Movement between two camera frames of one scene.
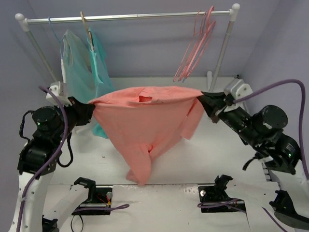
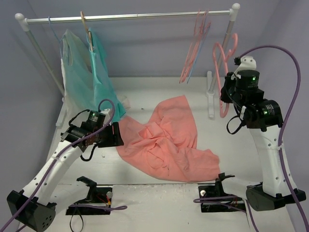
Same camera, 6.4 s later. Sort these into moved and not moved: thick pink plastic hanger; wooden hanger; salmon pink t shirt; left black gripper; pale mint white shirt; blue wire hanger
Moved: salmon pink t shirt; left black gripper; thick pink plastic hanger
Not moved: wooden hanger; blue wire hanger; pale mint white shirt
